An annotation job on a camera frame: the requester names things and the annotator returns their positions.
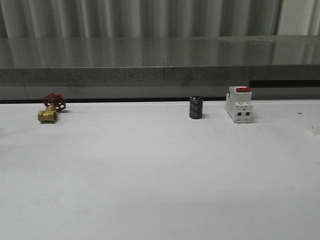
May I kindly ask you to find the grey stone counter ledge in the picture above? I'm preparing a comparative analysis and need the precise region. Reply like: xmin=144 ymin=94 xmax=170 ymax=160
xmin=0 ymin=35 xmax=320 ymax=102

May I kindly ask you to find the white half pipe clamp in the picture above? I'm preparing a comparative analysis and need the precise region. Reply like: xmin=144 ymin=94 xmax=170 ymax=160
xmin=308 ymin=122 xmax=320 ymax=136

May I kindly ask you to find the white circuit breaker red switch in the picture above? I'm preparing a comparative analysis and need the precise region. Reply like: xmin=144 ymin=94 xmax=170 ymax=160
xmin=225 ymin=86 xmax=253 ymax=124

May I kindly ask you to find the brass valve red handwheel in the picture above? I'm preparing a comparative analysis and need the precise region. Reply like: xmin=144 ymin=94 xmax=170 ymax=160
xmin=37 ymin=93 xmax=66 ymax=123

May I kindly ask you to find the black cylindrical capacitor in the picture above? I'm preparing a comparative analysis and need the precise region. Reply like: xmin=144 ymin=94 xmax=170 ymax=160
xmin=189 ymin=96 xmax=203 ymax=120

